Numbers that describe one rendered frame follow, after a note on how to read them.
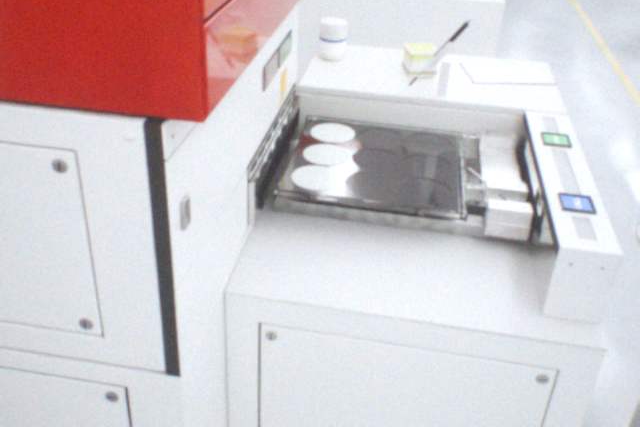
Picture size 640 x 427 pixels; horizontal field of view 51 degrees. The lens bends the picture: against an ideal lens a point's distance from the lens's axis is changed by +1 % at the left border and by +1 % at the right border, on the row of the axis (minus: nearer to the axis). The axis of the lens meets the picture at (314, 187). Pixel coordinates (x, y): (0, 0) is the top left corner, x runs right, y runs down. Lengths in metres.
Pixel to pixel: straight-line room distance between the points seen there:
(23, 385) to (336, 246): 0.57
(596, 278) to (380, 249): 0.38
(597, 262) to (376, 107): 0.68
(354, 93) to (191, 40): 0.89
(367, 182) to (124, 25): 0.70
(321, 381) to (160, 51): 0.71
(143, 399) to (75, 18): 0.57
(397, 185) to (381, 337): 0.32
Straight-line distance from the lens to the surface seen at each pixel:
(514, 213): 1.29
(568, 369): 1.20
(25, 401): 1.19
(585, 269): 1.15
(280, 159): 1.45
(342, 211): 1.34
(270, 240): 1.28
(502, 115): 1.60
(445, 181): 1.36
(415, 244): 1.30
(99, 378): 1.08
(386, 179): 1.35
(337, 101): 1.60
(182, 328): 0.97
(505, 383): 1.21
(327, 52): 1.77
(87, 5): 0.78
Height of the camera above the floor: 1.55
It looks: 30 degrees down
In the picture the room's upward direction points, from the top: 3 degrees clockwise
